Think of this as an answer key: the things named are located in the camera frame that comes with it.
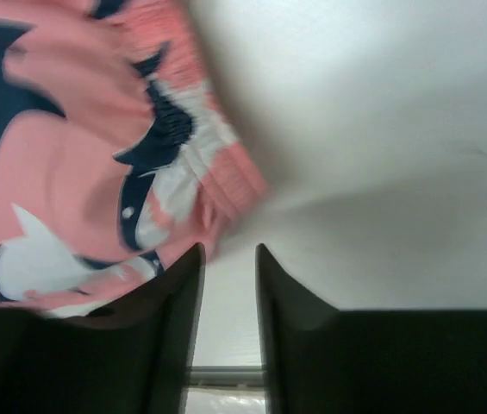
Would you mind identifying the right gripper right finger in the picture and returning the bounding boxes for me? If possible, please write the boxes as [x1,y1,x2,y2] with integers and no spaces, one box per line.
[256,245,487,413]

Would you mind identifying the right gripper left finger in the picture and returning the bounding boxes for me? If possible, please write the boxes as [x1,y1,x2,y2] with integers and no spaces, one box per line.
[0,244,204,413]

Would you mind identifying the pink shark print shorts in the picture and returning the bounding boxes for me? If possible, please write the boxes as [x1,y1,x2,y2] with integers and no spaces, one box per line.
[0,1,265,317]

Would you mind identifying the aluminium frame rail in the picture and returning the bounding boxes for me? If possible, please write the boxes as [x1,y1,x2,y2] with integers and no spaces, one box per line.
[189,366,264,388]

